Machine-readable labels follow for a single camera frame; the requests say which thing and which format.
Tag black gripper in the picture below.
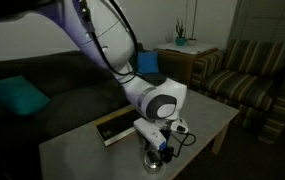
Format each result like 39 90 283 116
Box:
149 145 176 165

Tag black book yellow edge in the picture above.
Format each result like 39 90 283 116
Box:
94 108 143 148

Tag wooden table leg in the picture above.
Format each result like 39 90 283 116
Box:
211 122 232 155

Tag blue cushion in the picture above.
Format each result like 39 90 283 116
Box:
136 50 160 75

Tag wooden side table white top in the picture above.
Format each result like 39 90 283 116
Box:
156 42 219 85

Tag dark grey sofa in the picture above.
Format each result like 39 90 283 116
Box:
0 47 183 180

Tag striped armchair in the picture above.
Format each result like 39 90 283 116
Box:
191 38 285 145

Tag plant in teal pot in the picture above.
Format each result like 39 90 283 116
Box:
174 19 187 47

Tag plant in white pot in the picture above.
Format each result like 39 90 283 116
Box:
185 0 199 47

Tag teal cushion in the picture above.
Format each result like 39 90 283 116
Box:
0 75 52 117

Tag window blinds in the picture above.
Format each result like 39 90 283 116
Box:
230 0 285 51

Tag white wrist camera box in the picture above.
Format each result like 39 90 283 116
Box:
133 118 168 151

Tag thin black looped cable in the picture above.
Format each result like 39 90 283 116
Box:
167 130 197 158

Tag black arm hose cable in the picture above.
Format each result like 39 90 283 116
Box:
76 0 140 85

